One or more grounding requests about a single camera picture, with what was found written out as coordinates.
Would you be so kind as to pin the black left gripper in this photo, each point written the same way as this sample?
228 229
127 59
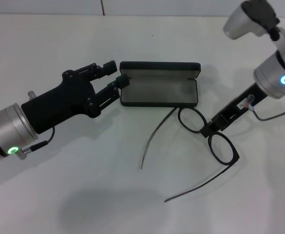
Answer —
59 104

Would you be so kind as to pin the black glasses case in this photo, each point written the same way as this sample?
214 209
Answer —
157 95

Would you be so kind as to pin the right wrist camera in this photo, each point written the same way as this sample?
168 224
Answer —
239 22

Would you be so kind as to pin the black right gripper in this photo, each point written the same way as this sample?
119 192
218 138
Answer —
242 102

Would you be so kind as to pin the black glasses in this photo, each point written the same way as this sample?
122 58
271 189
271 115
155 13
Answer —
237 158

